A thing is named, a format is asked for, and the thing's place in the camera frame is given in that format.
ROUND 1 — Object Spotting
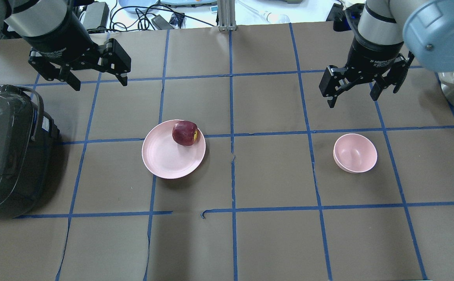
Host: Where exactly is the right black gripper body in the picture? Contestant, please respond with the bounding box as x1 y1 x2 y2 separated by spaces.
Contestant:
343 37 403 87

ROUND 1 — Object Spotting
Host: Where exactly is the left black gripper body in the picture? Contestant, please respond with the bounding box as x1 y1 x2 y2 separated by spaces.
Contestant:
23 9 104 73

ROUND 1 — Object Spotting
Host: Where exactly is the red apple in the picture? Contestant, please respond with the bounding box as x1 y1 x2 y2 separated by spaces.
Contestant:
172 120 199 146

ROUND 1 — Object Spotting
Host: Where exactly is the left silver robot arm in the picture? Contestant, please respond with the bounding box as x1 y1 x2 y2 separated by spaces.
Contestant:
0 0 132 91

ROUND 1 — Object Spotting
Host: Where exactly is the blue plate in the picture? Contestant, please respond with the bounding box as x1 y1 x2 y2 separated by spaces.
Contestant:
118 0 160 14

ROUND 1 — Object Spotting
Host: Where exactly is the pink bowl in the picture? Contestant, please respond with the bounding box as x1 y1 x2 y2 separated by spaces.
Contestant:
332 133 378 174

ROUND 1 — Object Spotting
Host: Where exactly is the pink plate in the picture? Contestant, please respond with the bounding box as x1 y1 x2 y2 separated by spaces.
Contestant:
141 119 207 179

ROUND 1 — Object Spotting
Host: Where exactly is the black power adapter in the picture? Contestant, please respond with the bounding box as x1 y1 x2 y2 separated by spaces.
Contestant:
82 2 109 32

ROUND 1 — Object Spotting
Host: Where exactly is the dark grey rice cooker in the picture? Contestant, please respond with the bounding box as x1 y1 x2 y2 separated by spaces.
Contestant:
0 85 60 220

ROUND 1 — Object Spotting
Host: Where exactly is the aluminium frame post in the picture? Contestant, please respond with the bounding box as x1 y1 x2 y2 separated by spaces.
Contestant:
217 0 237 31

